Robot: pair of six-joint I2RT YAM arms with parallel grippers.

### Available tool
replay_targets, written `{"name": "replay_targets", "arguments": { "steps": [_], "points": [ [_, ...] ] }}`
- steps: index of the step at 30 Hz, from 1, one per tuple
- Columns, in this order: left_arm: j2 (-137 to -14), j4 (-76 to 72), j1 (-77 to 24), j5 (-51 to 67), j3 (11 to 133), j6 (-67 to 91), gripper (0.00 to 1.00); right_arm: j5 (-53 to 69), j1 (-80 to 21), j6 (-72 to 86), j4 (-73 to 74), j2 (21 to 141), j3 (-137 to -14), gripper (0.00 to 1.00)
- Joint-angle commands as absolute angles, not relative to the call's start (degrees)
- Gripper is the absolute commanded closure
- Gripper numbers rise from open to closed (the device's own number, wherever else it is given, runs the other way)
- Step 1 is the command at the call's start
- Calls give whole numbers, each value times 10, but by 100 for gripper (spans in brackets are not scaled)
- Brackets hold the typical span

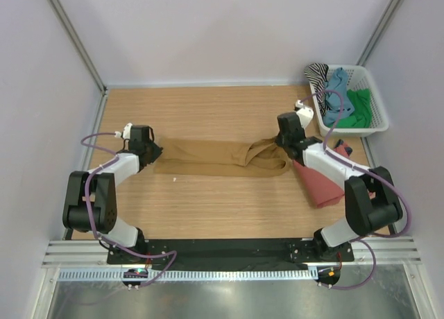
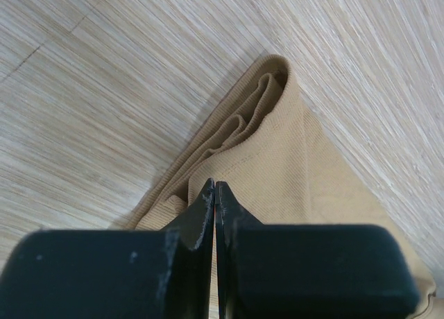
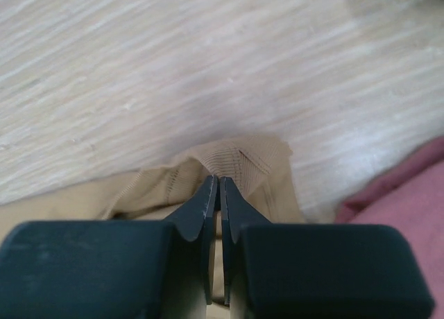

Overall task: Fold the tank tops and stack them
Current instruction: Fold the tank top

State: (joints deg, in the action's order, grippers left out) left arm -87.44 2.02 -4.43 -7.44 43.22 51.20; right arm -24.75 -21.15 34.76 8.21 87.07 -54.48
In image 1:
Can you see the right aluminium frame post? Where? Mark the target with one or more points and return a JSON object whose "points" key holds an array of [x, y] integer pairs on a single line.
{"points": [[382, 26]]}

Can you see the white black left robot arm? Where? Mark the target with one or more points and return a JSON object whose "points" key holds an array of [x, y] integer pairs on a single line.
{"points": [[91, 196]]}

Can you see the aluminium slotted rail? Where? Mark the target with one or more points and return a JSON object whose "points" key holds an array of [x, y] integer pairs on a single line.
{"points": [[138, 275]]}

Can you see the striped black white garment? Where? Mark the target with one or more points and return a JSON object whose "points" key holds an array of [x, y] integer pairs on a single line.
{"points": [[316, 74]]}

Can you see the red graphic tank top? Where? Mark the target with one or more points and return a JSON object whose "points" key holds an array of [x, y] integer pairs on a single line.
{"points": [[321, 191]]}

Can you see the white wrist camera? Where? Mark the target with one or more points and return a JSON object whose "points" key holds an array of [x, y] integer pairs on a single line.
{"points": [[125, 133], [304, 112]]}

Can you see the green garment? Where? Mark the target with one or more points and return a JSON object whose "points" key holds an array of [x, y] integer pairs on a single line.
{"points": [[363, 115]]}

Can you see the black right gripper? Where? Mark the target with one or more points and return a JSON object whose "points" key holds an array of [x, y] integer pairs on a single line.
{"points": [[279, 141]]}

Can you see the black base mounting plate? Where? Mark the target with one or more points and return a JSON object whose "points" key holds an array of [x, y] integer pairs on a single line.
{"points": [[237, 254]]}

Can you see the light blue garment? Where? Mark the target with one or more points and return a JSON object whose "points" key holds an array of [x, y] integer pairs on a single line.
{"points": [[337, 103]]}

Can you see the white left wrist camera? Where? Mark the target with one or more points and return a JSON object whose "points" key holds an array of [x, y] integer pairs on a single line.
{"points": [[125, 133]]}

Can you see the left aluminium frame post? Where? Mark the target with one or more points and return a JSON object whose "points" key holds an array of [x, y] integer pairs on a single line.
{"points": [[70, 30]]}

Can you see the aluminium frame post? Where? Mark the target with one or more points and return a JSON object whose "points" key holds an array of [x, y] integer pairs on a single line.
{"points": [[382, 26], [70, 30]]}

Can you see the tan brown garment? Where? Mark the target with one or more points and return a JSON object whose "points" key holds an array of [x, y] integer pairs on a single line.
{"points": [[260, 159]]}

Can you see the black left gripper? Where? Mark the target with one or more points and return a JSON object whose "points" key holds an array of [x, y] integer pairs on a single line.
{"points": [[157, 152]]}

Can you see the white perforated plastic basket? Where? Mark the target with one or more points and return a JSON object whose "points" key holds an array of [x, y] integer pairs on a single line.
{"points": [[359, 78]]}

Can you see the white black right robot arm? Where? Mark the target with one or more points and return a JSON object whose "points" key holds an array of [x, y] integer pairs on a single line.
{"points": [[371, 202]]}

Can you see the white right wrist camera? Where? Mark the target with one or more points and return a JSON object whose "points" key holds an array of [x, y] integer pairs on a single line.
{"points": [[304, 112]]}

